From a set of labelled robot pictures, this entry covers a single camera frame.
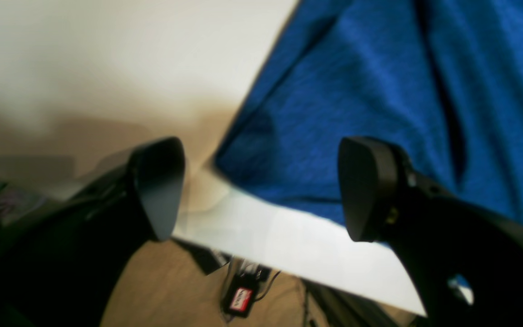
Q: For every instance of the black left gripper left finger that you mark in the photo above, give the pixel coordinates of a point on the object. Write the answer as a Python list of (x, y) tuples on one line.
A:
[(60, 263)]

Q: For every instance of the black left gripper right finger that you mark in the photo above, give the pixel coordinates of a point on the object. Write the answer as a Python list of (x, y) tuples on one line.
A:
[(465, 262)]

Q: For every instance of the dark blue t-shirt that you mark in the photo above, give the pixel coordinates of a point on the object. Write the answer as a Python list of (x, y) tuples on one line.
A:
[(441, 78)]

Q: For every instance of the black device red label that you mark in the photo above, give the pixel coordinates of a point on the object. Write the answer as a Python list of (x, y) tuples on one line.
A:
[(240, 296)]

